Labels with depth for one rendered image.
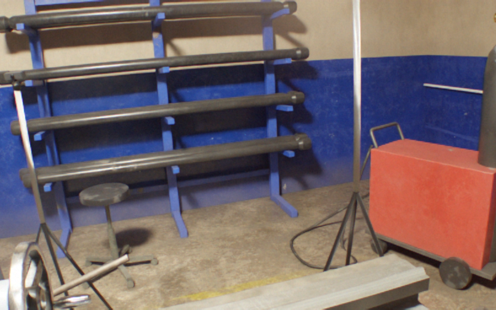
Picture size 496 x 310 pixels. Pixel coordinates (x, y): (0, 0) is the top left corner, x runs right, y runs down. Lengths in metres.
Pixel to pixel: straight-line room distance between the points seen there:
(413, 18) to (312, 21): 1.23
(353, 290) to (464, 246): 1.63
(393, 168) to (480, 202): 0.61
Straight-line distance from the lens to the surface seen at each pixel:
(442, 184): 2.69
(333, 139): 4.36
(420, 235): 2.89
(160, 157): 3.46
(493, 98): 2.57
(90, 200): 2.78
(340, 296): 1.18
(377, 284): 1.24
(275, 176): 4.02
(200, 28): 3.79
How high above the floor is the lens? 1.51
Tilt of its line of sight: 15 degrees down
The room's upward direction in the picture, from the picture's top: 3 degrees counter-clockwise
